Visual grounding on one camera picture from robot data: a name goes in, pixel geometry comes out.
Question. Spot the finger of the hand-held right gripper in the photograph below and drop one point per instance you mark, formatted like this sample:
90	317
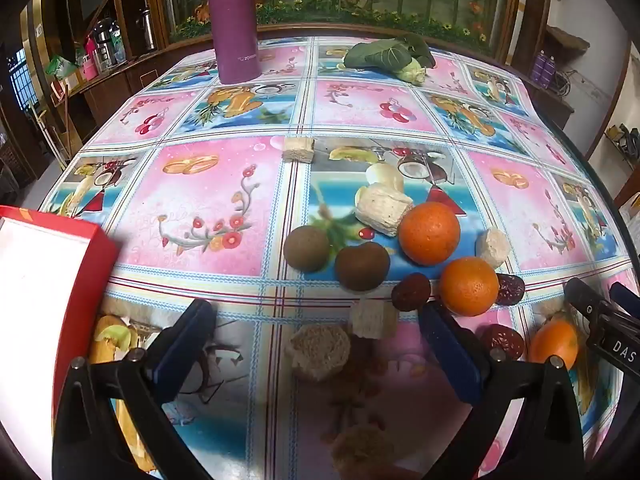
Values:
625	292
582	300

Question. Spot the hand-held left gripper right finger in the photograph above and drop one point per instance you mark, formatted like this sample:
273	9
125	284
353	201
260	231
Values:
450	355

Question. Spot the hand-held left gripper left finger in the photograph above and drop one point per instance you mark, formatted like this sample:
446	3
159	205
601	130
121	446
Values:
185	340

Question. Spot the dark red date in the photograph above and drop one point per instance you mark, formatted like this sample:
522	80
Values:
511	288
502	340
411	291

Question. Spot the red box with white inside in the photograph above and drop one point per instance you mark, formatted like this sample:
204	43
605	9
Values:
40	285

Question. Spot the large orange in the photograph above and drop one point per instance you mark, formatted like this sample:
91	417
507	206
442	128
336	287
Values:
430	234

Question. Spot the brown kiwi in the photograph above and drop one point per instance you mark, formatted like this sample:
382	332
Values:
306	249
362	266

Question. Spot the round bun bottom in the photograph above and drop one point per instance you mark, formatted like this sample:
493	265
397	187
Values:
362	452

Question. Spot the printed pink and blue tablecloth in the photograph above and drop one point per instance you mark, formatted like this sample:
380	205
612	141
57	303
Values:
220	210

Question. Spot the shoe rack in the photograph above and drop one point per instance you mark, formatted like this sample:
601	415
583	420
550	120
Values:
625	140

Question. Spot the broom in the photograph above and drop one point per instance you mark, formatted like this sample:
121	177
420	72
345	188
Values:
47	132

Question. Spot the dark wooden cabinet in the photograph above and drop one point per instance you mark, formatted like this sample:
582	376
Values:
125	75

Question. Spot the pink container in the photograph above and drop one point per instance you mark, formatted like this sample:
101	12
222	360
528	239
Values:
90	65

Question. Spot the green bag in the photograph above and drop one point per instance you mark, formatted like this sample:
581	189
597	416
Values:
62	66

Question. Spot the silver thermos pot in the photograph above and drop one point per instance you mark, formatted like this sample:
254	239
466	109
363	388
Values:
103	42

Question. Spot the green bok choy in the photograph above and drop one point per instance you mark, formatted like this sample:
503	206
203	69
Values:
382	54

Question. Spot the steel kettle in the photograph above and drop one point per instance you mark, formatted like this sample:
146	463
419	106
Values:
145	27

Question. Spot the purple thermos bottle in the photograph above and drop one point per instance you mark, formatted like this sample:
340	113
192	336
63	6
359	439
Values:
234	25

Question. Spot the wooden wall shelf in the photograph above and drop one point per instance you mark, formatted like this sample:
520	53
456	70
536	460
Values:
567	40

